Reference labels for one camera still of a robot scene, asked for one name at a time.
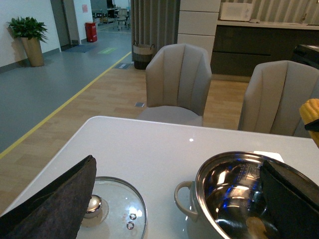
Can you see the right beige upholstered chair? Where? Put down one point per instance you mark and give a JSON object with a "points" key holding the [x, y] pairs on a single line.
{"points": [[275, 93]]}

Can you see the table label sticker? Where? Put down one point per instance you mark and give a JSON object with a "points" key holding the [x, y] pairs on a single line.
{"points": [[272, 155]]}

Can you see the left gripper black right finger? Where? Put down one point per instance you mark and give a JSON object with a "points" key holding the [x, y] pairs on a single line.
{"points": [[292, 200]]}

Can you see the white microwave box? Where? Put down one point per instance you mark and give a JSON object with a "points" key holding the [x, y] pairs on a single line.
{"points": [[232, 11]]}

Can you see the green potted plant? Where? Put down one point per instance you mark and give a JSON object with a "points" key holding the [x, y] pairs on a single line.
{"points": [[31, 32]]}

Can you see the beige upholstered chair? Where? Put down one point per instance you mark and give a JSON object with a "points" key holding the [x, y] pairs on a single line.
{"points": [[177, 81], [275, 93]]}

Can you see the floor power socket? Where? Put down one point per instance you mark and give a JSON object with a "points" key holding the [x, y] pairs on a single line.
{"points": [[139, 104]]}

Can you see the yellow corn cob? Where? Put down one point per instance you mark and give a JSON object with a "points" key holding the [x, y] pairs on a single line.
{"points": [[309, 112]]}

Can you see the woven laundry basket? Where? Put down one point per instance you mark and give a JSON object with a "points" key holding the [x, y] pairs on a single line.
{"points": [[142, 55]]}

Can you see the glass pot lid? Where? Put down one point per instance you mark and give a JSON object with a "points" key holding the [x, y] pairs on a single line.
{"points": [[116, 210]]}

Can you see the dark kitchen counter cabinet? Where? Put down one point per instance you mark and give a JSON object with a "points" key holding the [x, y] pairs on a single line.
{"points": [[238, 49]]}

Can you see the white pillar cabinet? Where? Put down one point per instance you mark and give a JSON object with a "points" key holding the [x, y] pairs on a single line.
{"points": [[198, 22]]}

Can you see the grey steel cooking pot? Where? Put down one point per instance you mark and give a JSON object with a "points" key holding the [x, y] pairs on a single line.
{"points": [[227, 200]]}

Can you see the grey office chair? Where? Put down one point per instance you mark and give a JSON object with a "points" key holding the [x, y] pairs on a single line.
{"points": [[122, 18]]}

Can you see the left beige upholstered chair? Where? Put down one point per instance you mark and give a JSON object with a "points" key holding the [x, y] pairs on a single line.
{"points": [[177, 81]]}

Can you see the grey curtain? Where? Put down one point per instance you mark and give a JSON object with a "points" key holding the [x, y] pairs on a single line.
{"points": [[154, 22]]}

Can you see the red cabinet box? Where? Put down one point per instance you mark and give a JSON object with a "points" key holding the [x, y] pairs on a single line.
{"points": [[91, 32]]}

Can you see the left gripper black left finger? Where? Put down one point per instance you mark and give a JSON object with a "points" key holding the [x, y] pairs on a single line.
{"points": [[57, 210]]}

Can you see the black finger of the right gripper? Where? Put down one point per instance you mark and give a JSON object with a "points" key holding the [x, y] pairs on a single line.
{"points": [[312, 126]]}

